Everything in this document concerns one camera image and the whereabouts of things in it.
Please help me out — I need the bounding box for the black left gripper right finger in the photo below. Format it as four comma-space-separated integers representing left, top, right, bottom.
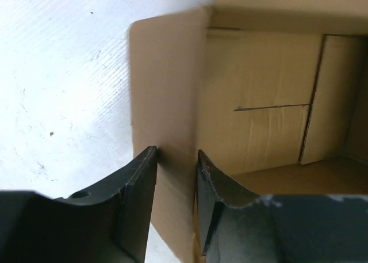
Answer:
196, 151, 367, 262

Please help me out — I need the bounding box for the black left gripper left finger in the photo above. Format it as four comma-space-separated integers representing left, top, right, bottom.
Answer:
1, 146, 158, 262

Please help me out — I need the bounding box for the brown cardboard express box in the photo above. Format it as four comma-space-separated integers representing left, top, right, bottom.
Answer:
129, 0, 367, 262

